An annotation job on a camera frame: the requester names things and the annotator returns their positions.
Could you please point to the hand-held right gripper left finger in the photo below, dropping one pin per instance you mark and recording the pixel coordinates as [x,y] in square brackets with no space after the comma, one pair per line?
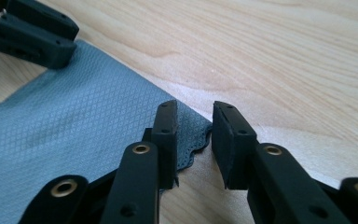
[136,180]

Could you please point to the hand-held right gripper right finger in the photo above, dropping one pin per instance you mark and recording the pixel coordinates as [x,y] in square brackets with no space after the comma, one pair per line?
[279,183]

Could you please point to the grey-blue cloth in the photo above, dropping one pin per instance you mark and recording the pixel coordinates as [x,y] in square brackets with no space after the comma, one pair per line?
[74,124]

